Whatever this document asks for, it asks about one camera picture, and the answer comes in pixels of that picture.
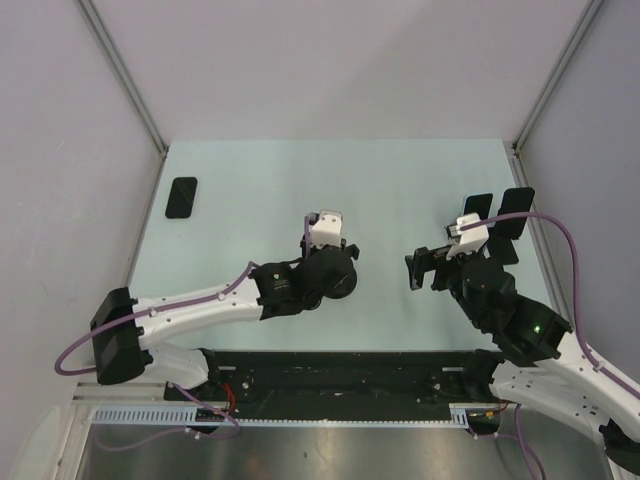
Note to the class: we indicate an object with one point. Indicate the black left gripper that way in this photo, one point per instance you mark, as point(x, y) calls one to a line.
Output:
point(303, 246)

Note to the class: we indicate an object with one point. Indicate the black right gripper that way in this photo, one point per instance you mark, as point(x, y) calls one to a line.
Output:
point(428, 259)

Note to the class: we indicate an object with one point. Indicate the black smartphone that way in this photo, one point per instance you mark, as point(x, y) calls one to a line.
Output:
point(181, 198)

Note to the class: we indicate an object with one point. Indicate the black round-base phone stand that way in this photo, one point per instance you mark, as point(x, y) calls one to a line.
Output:
point(339, 285)

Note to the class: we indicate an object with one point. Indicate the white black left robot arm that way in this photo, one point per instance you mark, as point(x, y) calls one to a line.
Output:
point(131, 335)

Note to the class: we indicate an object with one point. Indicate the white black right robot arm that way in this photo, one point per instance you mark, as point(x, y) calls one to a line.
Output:
point(546, 365)

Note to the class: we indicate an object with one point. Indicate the black flat phone stand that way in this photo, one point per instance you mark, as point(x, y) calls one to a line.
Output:
point(502, 249)

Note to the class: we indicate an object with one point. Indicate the black phone on black stand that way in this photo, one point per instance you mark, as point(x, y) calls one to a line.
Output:
point(515, 200)

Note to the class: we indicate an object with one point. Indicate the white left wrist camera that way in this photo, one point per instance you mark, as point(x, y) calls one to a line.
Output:
point(326, 229)

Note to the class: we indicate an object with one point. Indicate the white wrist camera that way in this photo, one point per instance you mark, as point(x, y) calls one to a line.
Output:
point(326, 229)
point(464, 237)

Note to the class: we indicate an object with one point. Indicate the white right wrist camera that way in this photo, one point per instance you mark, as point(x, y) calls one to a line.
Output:
point(464, 237)

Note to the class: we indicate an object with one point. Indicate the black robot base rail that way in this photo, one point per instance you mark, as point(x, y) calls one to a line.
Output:
point(350, 386)

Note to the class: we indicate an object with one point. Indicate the aluminium corner frame post left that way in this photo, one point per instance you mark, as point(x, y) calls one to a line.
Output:
point(116, 62)

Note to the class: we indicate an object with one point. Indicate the aluminium corner frame post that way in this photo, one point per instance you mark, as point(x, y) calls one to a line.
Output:
point(586, 21)
point(116, 62)

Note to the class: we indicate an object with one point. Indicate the aluminium corner frame post right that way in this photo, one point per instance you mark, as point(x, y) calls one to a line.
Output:
point(586, 21)

